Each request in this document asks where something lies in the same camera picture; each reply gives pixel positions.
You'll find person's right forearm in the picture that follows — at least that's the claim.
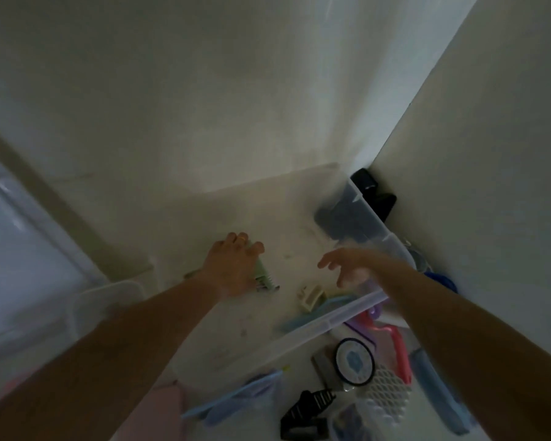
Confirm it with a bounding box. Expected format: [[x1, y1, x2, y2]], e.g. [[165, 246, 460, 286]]
[[372, 253, 551, 441]]

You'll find person's right hand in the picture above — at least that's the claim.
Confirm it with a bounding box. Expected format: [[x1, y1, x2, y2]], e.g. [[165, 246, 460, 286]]
[[318, 248, 383, 290]]

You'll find white plastic lid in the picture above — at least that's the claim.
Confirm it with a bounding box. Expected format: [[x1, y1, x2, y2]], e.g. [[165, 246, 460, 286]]
[[66, 279, 148, 346]]

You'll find white lattice hairbrush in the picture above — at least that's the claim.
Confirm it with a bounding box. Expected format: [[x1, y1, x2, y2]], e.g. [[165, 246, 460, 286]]
[[355, 364, 412, 426]]

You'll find black striped hair claw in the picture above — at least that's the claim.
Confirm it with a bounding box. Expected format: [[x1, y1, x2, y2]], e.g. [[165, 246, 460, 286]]
[[279, 389, 337, 441]]

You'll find cream hair clip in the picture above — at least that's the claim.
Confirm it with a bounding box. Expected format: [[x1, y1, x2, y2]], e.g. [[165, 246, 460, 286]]
[[296, 285, 327, 312]]

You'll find dark blue pouch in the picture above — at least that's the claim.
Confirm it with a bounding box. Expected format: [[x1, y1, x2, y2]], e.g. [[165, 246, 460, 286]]
[[314, 183, 387, 242]]

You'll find light blue comb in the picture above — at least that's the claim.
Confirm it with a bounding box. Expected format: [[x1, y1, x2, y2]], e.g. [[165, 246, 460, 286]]
[[280, 296, 357, 334]]

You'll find person's left hand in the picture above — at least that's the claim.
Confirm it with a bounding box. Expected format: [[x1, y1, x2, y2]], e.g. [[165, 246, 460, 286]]
[[197, 232, 265, 301]]

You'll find blue pencil case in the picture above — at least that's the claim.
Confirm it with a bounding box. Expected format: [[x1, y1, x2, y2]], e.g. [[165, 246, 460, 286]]
[[408, 348, 477, 437]]

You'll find clear plastic storage box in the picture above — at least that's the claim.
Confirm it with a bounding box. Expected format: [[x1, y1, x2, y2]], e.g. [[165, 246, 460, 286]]
[[147, 162, 417, 392]]

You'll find blue round object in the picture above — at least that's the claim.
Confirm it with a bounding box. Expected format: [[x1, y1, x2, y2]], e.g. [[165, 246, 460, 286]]
[[422, 270, 458, 295]]

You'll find clear bag of accessories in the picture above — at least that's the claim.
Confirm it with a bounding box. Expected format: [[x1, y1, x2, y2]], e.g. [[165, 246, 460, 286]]
[[328, 401, 383, 441]]

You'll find purple hair accessory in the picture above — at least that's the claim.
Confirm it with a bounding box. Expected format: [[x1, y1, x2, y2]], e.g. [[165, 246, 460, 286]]
[[344, 302, 385, 336]]

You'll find pink comb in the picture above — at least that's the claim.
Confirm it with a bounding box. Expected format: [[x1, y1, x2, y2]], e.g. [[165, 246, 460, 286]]
[[349, 312, 414, 386]]

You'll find round black-rimmed mirror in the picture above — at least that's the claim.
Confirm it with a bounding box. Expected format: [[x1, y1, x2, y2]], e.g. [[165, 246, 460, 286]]
[[334, 337, 377, 387]]

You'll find white window frame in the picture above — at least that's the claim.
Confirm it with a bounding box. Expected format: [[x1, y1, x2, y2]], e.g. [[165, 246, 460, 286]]
[[0, 117, 155, 360]]

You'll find black object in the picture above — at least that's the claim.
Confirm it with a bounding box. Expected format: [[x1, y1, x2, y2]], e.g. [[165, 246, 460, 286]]
[[350, 168, 398, 224]]

